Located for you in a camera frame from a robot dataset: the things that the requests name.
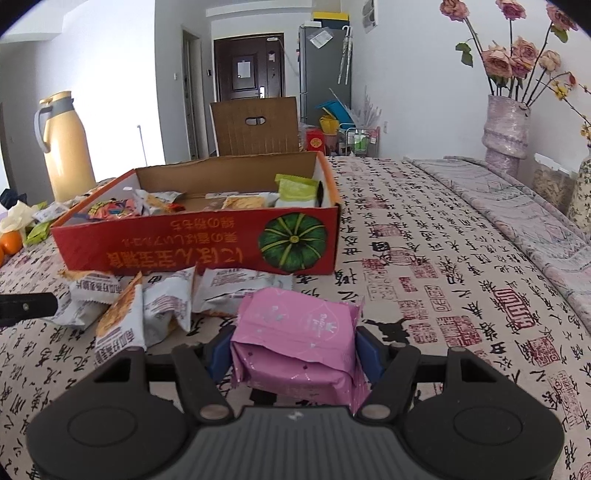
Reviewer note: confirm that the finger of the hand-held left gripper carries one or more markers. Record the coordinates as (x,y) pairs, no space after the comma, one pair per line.
(27,308)

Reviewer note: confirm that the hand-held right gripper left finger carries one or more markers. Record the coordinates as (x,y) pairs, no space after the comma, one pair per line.
(219,355)

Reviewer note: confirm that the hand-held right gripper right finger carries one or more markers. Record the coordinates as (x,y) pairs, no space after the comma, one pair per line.
(369,355)

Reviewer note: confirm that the pile of grey cookie packets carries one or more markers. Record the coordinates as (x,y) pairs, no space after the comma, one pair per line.
(166,300)

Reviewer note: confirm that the pink packet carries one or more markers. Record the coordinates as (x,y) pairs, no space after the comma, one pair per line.
(295,332)

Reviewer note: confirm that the red cardboard box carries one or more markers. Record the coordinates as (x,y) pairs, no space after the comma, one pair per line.
(184,240)

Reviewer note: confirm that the red orange snack bag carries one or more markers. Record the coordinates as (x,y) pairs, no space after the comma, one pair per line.
(113,207)

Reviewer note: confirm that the tan cookie packet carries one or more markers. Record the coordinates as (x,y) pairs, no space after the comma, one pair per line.
(244,203)

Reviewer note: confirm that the white cookie packet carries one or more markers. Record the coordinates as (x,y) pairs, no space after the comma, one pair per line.
(159,202)

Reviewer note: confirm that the lime green packet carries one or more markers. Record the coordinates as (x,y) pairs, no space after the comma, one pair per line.
(298,191)

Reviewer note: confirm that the orange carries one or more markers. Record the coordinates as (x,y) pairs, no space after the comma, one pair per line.
(10,242)

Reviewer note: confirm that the small green snack packet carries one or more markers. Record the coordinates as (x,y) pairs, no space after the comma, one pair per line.
(39,233)

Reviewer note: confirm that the white sachet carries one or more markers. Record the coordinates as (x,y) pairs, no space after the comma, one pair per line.
(53,211)

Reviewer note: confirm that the dark cloth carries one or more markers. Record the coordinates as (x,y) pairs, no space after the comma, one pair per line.
(11,198)

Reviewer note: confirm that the yellow thermos jug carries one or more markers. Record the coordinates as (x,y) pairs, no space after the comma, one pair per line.
(67,157)

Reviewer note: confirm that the grey quilted cloth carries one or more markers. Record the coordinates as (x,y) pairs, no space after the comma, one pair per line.
(508,207)

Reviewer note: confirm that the small red box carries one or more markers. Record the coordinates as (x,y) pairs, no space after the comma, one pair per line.
(316,140)

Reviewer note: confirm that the brown cardboard panel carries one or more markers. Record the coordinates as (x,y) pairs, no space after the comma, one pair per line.
(254,134)

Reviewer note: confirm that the yellow plastic basket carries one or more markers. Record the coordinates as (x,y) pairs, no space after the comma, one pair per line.
(328,125)

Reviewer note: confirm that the pale dried grass bunch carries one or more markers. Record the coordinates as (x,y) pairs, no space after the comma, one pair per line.
(369,108)

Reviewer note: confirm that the blue plastic basin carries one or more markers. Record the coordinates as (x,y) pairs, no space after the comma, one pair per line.
(337,110)

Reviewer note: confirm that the pink ribbed vase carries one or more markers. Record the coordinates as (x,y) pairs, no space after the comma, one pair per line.
(505,134)

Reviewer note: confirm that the grey side door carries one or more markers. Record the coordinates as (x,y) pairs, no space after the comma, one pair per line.
(191,92)

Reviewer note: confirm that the small patterned vase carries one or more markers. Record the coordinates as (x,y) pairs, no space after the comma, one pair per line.
(581,189)

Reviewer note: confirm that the grey refrigerator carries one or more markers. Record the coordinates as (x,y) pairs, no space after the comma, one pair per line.
(323,78)

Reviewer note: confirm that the dark brown door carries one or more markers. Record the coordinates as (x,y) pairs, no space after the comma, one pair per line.
(249,69)

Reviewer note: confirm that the white hanging umbrella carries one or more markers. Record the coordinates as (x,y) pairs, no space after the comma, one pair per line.
(345,55)

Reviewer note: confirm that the clear document pouch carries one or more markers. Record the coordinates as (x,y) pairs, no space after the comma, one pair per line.
(320,38)

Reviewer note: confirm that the dried pink roses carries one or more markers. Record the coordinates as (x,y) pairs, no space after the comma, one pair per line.
(508,57)

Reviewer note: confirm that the yellow flower branches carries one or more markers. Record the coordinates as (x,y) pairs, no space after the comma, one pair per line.
(561,87)

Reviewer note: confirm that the yellow box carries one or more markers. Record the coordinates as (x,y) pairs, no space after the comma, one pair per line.
(330,17)

